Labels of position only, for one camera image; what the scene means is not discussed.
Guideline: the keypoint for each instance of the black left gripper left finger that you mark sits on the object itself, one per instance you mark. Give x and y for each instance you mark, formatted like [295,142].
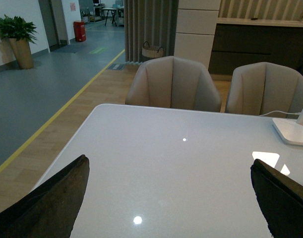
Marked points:
[50,210]

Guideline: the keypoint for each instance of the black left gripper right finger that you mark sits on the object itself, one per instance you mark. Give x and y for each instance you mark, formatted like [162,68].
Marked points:
[280,200]

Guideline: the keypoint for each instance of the white desk lamp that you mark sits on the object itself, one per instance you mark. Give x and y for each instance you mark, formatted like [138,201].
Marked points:
[291,131]

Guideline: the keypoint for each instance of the beige chair right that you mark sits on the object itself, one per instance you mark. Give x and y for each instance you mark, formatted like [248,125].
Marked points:
[267,89]

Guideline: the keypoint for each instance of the beige chair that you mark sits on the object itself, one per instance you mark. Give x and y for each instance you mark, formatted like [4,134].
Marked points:
[172,82]
[267,89]

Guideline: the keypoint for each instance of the dark floor mat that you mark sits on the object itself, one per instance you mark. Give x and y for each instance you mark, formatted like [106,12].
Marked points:
[116,66]

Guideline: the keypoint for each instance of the tan tall planter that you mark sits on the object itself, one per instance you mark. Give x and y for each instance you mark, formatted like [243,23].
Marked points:
[22,53]

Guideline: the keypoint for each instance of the beige chair left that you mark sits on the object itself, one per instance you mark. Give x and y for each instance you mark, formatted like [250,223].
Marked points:
[172,82]

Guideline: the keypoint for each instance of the dark counter cabinet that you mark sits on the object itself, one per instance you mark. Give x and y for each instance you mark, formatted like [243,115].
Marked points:
[241,44]

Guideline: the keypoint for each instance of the red bin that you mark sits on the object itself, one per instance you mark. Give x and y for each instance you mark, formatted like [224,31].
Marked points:
[79,31]

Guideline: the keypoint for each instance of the green potted plant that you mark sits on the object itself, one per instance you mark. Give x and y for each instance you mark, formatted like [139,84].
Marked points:
[17,28]

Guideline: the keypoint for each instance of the white drawer cabinet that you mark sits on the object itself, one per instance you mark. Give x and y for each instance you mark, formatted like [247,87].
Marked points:
[196,25]

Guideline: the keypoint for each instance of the distant black leg table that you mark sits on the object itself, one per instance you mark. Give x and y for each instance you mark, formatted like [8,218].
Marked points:
[112,12]

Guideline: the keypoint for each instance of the gray curtain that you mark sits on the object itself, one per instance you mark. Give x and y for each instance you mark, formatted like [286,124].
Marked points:
[154,21]

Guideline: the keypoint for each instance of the woven basket black handles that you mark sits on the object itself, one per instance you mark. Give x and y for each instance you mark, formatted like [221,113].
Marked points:
[151,51]

